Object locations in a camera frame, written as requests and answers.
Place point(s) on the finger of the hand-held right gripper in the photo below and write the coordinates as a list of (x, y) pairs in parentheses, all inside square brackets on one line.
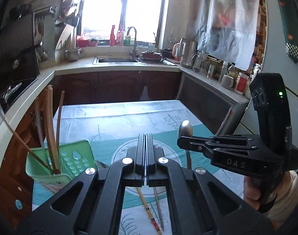
[(234, 137), (195, 146)]

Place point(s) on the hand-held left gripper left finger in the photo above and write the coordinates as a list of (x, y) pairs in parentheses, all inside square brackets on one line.
[(141, 151)]

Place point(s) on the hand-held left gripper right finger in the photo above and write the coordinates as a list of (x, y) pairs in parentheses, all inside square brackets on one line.
[(149, 151)]

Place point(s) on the metal spoon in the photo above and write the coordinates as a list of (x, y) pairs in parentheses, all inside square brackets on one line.
[(185, 128)]

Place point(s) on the green plastic utensil holder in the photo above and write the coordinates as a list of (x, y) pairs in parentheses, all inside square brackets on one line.
[(75, 156)]

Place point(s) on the plain brown wooden chopstick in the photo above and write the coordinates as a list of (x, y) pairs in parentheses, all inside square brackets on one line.
[(59, 120)]

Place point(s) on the light wooden chopstick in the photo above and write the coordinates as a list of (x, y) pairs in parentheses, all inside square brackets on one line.
[(21, 142)]

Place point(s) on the person's right hand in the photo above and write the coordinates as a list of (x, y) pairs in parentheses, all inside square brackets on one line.
[(251, 193)]

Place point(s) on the printed teal tablecloth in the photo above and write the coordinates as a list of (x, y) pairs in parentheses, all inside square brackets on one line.
[(114, 122)]

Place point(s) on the red label jar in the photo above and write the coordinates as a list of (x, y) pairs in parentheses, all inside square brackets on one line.
[(241, 84)]

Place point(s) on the grey kitchen appliance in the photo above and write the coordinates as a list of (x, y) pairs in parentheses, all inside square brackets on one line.
[(205, 98)]

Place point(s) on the white mug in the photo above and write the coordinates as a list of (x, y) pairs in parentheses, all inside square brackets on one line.
[(227, 82)]

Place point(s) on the metal chopstick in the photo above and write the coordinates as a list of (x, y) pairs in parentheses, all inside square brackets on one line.
[(158, 208)]

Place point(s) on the oil bottle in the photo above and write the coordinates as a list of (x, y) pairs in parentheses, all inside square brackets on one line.
[(231, 71)]

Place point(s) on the white bottle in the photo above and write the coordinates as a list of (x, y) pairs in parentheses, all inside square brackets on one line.
[(223, 72)]

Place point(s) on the glass pitcher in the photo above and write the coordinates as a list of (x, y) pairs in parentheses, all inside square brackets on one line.
[(200, 64)]

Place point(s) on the green checkered cloth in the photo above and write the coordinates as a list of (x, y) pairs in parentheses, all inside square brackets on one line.
[(289, 24)]

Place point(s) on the steel sink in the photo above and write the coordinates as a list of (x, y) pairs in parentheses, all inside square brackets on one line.
[(114, 60)]

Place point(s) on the red pot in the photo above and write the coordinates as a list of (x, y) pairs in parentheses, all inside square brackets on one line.
[(150, 56)]

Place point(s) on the steel faucet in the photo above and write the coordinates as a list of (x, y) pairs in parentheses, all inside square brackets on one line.
[(134, 44)]

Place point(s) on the clear plastic sheet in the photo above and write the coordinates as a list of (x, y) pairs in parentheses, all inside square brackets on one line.
[(224, 17)]

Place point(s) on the green bottle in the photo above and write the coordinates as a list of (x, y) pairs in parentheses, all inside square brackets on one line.
[(127, 41)]

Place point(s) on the pink bottle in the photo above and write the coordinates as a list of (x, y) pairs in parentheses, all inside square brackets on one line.
[(120, 38)]

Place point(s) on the pink bowl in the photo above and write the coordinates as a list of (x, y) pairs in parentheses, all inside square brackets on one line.
[(93, 44)]

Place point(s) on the red bottle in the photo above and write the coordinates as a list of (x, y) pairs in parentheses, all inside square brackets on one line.
[(112, 36)]

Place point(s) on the steel bowl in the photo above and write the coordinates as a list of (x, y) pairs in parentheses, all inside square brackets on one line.
[(72, 55)]

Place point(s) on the red bowl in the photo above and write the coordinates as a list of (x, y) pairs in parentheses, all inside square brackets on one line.
[(82, 41)]

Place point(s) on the hanging ladles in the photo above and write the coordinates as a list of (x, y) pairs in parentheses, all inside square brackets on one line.
[(41, 53)]

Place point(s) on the gas stove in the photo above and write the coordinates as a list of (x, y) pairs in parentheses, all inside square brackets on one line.
[(14, 90)]

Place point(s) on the kitchen window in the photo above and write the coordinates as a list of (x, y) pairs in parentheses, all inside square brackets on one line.
[(102, 7)]

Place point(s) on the black frying pan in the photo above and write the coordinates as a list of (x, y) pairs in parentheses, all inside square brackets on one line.
[(14, 63)]

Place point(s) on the black stove panel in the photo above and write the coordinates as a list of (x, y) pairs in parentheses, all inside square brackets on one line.
[(16, 34)]

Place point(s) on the black pan on rack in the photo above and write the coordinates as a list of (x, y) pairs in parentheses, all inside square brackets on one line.
[(21, 8)]

